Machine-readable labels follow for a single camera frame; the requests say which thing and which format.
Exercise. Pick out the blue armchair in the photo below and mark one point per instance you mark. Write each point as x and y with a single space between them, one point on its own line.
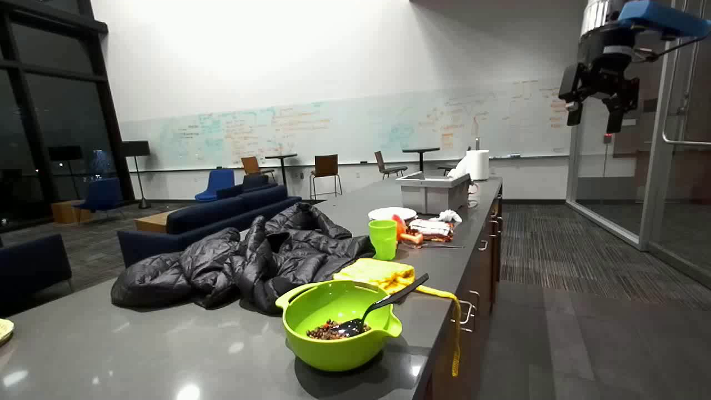
103 189

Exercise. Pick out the black music stand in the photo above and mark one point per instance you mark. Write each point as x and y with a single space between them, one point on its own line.
137 147

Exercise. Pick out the toy sandwich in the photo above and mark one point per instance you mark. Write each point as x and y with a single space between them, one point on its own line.
431 229

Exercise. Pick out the grey metal box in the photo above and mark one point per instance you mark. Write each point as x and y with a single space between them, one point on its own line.
435 195

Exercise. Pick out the long wall whiteboard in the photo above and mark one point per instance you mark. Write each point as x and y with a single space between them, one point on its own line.
335 126

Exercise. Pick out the glass door with frame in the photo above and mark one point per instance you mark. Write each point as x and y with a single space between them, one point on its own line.
656 147

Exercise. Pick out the small white crumpled item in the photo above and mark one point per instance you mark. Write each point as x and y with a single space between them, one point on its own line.
450 217

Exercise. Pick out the dark round table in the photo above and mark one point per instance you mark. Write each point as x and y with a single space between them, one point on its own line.
421 151

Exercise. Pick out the grey brown chair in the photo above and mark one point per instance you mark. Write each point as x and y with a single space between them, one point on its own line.
385 165

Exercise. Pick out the small wooden box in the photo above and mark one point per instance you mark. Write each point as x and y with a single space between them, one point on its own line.
68 213

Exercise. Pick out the black framed window wall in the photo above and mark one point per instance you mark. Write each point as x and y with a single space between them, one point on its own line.
56 112

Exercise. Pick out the cream shallow plate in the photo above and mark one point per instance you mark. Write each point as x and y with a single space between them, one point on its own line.
5 331

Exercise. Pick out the white paper towel roll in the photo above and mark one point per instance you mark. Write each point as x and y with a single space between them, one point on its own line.
479 165

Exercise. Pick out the brown food bits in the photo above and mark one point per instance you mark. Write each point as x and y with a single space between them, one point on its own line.
326 331

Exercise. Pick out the black puffer jacket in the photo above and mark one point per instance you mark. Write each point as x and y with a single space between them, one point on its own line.
223 267

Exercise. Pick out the small round high table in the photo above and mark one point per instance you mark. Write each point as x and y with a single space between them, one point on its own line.
283 156

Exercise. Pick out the light wooden side table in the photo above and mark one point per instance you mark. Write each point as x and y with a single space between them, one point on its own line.
154 221

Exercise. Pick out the orange wooden chair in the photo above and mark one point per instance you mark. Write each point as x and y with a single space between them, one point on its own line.
253 165

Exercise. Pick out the dark wooden counter cabinet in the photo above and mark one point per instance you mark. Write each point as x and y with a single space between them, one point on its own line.
475 312

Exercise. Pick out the lime green mixing bowl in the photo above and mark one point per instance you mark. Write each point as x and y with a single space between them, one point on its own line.
337 357

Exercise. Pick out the blue wrist camera box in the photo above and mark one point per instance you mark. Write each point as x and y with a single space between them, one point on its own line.
662 16

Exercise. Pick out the dark navy couch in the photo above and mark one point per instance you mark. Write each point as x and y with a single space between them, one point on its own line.
35 271

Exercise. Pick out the white plate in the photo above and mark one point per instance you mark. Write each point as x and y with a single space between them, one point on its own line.
393 214

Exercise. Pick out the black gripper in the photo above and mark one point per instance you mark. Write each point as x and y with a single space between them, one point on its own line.
601 83

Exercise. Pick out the green plastic cup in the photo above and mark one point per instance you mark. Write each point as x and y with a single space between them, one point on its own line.
383 241

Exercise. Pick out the orange toy food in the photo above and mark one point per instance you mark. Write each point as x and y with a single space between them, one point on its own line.
405 232

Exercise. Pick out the long navy blue sofa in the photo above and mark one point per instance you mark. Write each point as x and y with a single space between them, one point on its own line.
215 214

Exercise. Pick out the bright blue chair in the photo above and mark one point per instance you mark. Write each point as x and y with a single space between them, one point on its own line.
217 183

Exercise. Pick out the black spoon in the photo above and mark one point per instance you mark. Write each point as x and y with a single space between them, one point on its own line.
393 299

